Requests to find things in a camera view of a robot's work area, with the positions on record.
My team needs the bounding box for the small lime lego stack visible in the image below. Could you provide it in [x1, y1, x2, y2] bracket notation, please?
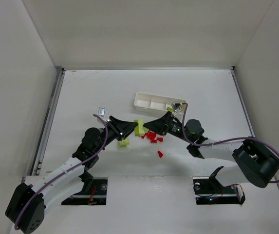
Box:
[117, 138, 130, 149]

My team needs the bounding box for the large lime lego stack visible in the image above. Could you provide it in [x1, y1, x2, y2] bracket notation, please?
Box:
[134, 119, 148, 137]

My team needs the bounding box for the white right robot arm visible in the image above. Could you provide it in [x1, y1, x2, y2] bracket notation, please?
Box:
[143, 112, 279, 188]

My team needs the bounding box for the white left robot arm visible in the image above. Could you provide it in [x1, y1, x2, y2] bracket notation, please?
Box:
[5, 116, 138, 234]

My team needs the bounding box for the red lego pile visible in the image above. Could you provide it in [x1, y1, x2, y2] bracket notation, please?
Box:
[141, 131, 164, 144]

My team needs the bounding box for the white three-compartment tray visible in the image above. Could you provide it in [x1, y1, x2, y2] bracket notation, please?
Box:
[133, 92, 186, 116]

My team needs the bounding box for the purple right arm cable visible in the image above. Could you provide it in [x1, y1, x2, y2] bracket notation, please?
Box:
[181, 102, 279, 183]

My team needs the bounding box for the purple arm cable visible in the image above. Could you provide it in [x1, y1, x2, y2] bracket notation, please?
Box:
[14, 113, 110, 231]
[181, 102, 279, 183]

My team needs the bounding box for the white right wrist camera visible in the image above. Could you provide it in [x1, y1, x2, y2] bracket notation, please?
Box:
[171, 102, 182, 114]

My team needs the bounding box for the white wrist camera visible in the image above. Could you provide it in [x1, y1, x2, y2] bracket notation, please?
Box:
[171, 102, 182, 114]
[97, 107, 106, 117]

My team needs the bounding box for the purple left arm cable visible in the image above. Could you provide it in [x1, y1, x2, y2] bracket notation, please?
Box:
[14, 113, 110, 231]

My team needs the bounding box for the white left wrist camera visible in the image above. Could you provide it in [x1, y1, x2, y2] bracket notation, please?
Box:
[97, 107, 106, 117]

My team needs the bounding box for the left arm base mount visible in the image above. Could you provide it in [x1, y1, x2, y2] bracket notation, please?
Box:
[61, 172, 108, 206]

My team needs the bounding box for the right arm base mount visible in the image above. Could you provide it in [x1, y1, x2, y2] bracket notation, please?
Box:
[193, 166, 246, 205]

